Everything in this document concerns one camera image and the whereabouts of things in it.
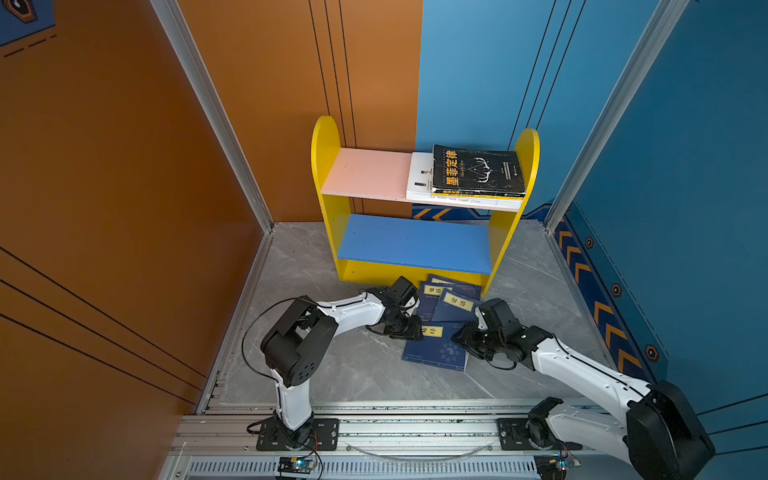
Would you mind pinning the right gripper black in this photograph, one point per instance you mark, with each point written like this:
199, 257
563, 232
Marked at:
465, 340

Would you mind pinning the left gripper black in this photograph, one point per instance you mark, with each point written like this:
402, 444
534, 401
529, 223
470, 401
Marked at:
413, 334

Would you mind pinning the navy book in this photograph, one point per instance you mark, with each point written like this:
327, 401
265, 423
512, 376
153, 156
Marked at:
454, 308
429, 295

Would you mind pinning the navy book lowest front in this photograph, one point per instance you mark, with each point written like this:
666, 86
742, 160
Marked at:
436, 348

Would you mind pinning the white book brown pattern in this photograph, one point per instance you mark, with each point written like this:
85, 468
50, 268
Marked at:
419, 190

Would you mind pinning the black book yellow title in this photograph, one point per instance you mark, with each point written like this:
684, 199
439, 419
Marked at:
466, 170

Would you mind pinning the yellow cartoon cover book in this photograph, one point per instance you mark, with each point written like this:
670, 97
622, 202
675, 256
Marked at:
484, 195

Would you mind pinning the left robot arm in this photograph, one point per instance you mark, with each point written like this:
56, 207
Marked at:
296, 345

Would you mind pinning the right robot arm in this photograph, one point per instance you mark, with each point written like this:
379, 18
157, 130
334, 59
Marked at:
652, 427

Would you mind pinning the navy book rearmost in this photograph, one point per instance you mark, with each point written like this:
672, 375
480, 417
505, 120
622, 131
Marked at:
470, 290

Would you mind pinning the yellow pink blue bookshelf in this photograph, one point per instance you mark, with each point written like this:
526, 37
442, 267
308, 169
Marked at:
377, 250

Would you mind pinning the right circuit board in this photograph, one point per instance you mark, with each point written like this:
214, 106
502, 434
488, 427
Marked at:
555, 467

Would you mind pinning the left green circuit board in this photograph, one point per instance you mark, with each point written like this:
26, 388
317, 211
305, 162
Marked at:
303, 467

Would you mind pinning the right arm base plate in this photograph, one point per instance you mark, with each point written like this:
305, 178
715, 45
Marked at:
518, 433

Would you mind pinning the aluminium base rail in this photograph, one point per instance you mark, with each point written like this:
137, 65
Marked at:
444, 439

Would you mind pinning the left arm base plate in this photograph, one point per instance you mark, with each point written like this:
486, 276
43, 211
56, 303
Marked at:
320, 434

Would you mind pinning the aluminium frame post right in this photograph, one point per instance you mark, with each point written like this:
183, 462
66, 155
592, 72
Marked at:
650, 43

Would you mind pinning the aluminium frame post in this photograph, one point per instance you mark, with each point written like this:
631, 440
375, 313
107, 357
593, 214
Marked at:
650, 43
173, 22

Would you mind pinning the aluminium frame post left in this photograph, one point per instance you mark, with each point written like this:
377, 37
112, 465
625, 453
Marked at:
173, 22

